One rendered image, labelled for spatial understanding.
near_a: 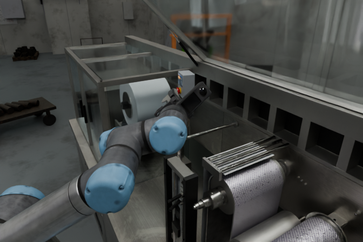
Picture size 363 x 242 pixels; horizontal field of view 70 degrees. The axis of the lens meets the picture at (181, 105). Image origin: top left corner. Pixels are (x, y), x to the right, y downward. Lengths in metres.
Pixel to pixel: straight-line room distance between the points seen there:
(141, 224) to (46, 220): 0.96
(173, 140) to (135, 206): 1.09
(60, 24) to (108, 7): 2.05
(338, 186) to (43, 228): 0.88
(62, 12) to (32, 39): 1.69
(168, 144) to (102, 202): 0.16
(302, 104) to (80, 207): 0.80
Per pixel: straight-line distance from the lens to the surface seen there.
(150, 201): 1.60
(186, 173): 0.89
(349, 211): 1.08
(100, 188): 0.45
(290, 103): 1.06
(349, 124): 0.96
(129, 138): 0.55
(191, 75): 1.01
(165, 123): 0.52
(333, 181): 1.06
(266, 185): 1.01
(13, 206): 0.80
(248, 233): 1.02
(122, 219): 1.53
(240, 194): 0.93
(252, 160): 0.98
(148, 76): 1.42
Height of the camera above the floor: 1.98
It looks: 22 degrees down
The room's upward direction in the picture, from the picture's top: straight up
